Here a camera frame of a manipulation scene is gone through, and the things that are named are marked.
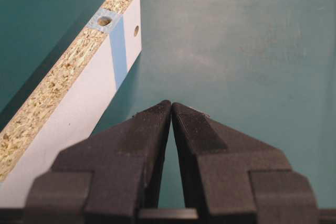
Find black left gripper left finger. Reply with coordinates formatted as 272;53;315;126
25;100;171;223

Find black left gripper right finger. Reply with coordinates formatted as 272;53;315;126
172;103;318;223

